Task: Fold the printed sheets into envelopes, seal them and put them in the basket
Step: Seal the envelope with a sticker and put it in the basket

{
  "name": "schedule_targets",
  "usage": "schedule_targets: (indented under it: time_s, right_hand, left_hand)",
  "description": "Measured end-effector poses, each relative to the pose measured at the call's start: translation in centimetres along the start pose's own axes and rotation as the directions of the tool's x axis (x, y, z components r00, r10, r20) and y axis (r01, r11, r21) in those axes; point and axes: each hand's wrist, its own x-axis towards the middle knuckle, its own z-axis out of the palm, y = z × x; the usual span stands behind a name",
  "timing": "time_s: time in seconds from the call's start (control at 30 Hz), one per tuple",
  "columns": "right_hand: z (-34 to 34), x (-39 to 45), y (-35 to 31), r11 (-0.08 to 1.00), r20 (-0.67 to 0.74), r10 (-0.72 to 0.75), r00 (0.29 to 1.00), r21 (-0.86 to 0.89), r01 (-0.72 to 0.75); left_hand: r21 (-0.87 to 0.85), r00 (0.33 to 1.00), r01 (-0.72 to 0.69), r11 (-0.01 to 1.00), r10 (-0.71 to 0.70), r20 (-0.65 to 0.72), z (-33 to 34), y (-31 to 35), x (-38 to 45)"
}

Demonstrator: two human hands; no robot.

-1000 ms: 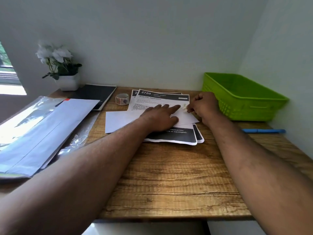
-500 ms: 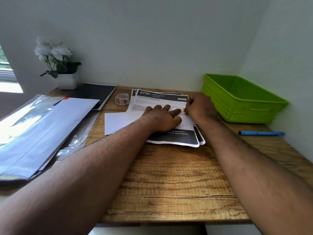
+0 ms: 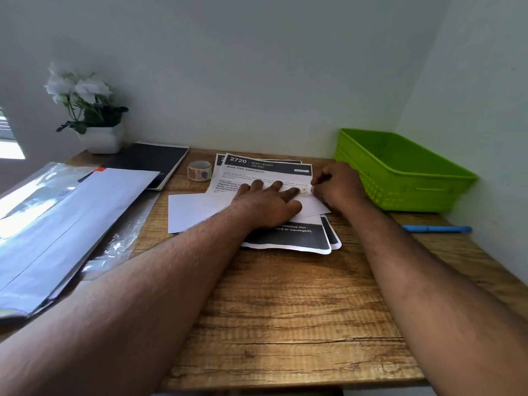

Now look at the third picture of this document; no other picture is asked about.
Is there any person's right hand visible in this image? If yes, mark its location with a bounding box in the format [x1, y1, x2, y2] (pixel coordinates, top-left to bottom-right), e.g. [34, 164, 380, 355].
[310, 162, 370, 216]

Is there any person's left hand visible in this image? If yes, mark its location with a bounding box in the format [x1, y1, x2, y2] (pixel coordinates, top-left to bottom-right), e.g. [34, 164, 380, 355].
[230, 179, 304, 230]

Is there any black white printed paper sheet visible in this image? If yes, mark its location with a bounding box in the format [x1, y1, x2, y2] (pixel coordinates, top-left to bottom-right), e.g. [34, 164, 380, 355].
[205, 152, 333, 255]
[213, 153, 343, 251]

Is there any green plastic basket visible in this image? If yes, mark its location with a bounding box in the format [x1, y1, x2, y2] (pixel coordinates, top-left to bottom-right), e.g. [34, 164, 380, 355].
[333, 127, 479, 214]

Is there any white paper envelope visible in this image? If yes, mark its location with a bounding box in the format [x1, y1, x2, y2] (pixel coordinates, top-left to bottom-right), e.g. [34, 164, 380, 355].
[167, 189, 333, 235]

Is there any patterned tape roll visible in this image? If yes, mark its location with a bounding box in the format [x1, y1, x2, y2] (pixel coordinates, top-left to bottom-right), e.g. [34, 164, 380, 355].
[186, 160, 213, 183]

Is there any stack of white envelopes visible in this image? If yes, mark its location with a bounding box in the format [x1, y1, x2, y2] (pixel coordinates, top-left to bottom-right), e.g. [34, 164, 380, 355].
[0, 168, 161, 318]

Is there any person's right forearm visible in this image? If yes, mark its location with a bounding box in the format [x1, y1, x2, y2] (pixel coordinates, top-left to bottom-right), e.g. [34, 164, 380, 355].
[340, 197, 528, 396]

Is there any person's left forearm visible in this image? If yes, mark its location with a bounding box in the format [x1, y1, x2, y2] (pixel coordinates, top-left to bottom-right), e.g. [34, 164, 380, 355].
[0, 203, 269, 396]

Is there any blue pen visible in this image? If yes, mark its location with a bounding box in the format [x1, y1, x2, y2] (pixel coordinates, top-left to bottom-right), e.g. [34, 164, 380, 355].
[402, 224, 473, 234]

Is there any black notebook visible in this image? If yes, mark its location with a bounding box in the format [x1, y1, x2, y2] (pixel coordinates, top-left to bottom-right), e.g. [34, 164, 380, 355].
[101, 141, 190, 191]

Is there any white flower plant in pot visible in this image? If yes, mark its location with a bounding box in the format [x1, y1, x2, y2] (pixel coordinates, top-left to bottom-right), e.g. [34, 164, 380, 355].
[44, 63, 129, 155]

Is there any clear plastic wrapper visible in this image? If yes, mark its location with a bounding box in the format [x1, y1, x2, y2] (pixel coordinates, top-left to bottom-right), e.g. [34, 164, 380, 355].
[0, 162, 162, 281]

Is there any grey window frame rail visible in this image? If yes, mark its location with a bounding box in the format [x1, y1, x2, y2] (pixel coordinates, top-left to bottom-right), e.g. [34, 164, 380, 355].
[0, 107, 17, 141]

